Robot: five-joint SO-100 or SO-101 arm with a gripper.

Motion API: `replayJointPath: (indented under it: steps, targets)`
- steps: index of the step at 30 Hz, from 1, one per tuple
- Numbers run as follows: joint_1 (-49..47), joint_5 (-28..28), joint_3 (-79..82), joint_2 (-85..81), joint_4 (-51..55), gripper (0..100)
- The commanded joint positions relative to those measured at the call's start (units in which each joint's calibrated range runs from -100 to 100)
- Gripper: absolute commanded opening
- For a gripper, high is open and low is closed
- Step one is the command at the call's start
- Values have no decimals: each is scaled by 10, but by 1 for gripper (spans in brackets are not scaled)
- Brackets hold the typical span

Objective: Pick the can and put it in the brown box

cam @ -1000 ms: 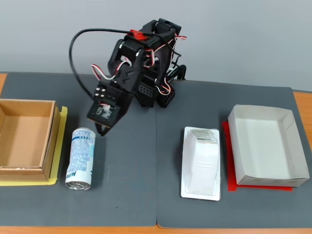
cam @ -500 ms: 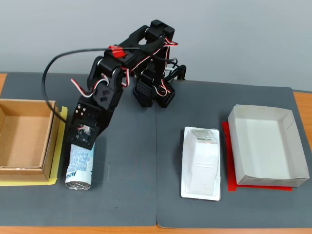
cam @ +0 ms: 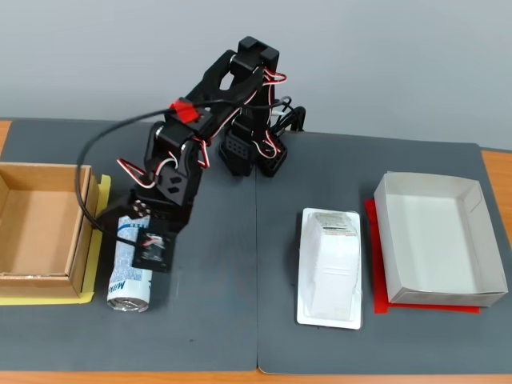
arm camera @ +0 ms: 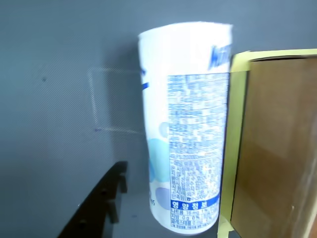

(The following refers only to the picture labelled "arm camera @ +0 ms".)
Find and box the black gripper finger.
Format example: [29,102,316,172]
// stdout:
[56,161,128,238]

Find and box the white blue drink can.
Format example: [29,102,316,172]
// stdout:
[137,21,233,236]

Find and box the brown cardboard box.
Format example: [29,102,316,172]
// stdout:
[230,56,317,238]

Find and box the dark grey table mat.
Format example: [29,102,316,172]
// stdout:
[0,0,317,238]

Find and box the yellow paper sheet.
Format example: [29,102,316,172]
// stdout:
[216,48,317,238]

